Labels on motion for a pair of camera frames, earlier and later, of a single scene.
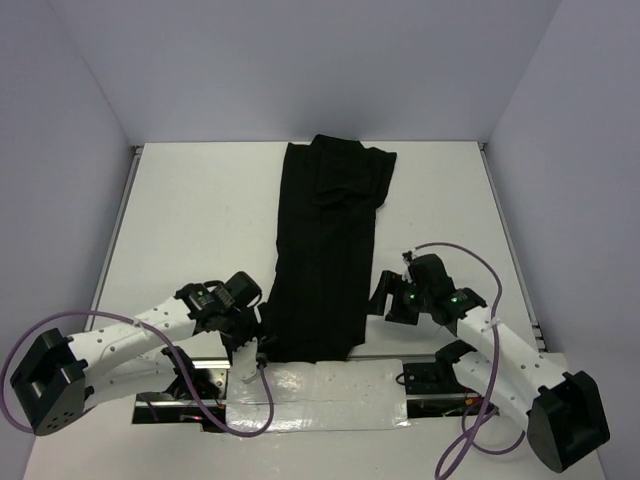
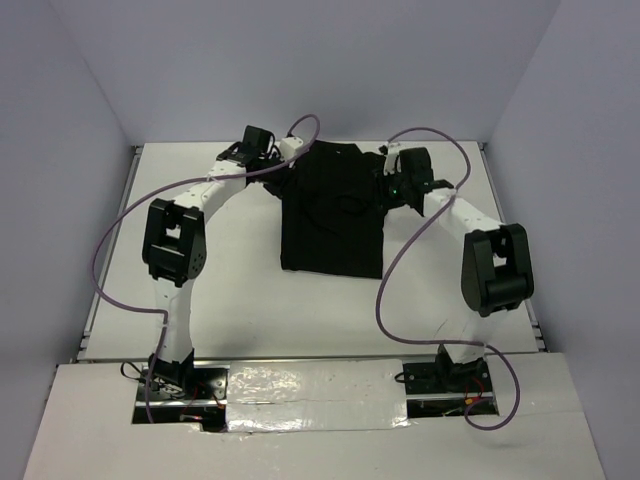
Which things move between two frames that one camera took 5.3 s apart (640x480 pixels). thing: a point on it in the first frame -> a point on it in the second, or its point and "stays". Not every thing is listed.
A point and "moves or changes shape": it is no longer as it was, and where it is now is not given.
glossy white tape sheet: (335, 395) stays
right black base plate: (437, 378) stays
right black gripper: (390, 282) -> (380, 184)
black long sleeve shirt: (333, 191) moves or changes shape
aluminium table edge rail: (515, 247) stays
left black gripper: (257, 330) -> (287, 175)
